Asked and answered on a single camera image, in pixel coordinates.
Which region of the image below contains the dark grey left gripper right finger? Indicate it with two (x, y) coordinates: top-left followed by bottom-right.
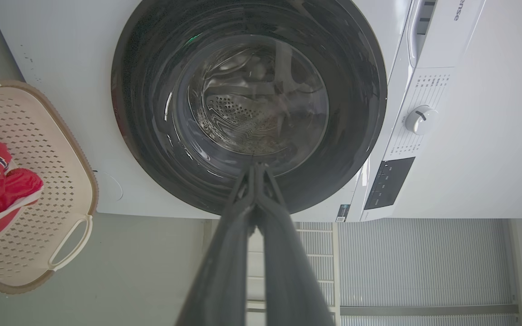
(256, 164), (335, 326)

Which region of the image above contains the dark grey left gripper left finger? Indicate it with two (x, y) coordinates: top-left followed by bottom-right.
(176, 165), (257, 326)

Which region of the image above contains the grey round washer door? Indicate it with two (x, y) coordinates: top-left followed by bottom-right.
(111, 0), (387, 216)

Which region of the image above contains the white front-load washing machine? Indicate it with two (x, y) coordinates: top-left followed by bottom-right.
(0, 0), (488, 222)

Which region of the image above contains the black washer display panel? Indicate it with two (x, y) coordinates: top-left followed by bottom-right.
(363, 157), (416, 210)

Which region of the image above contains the round white filter cover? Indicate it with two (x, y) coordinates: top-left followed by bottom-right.
(92, 170), (124, 202)

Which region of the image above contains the steel perforated washer drum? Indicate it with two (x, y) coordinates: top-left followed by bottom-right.
(188, 45), (329, 157)

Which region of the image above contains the white round program dial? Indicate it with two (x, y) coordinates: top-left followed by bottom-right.
(405, 105), (438, 135)

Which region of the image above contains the beige perforated laundry basket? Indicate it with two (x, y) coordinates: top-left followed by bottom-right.
(0, 81), (99, 295)

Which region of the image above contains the white detergent drawer with logo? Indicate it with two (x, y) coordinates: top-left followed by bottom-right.
(407, 0), (486, 68)

